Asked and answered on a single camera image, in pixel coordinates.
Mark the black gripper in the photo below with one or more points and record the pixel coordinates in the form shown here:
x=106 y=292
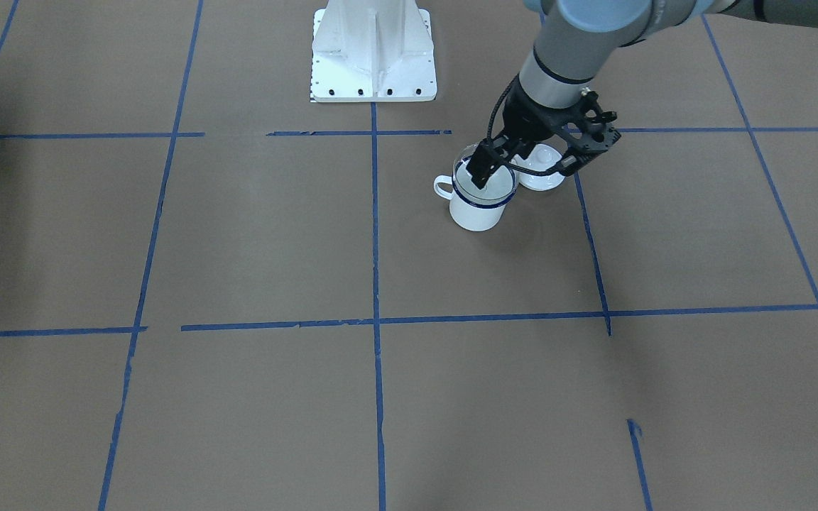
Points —
x=527 y=121

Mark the clear glass funnel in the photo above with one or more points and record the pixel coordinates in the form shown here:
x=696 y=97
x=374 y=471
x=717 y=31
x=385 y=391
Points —
x=496 y=192

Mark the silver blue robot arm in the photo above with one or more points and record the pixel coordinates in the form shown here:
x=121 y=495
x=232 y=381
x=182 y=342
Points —
x=550 y=96

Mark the white ceramic lid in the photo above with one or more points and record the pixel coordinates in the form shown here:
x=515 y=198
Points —
x=540 y=159

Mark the white enamel mug blue rim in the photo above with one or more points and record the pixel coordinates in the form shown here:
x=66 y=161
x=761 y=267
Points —
x=467 y=217

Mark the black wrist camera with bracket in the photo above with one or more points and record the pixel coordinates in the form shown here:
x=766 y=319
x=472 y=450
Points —
x=587 y=129

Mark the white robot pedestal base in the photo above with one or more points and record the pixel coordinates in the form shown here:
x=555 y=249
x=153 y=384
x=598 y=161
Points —
x=372 y=51

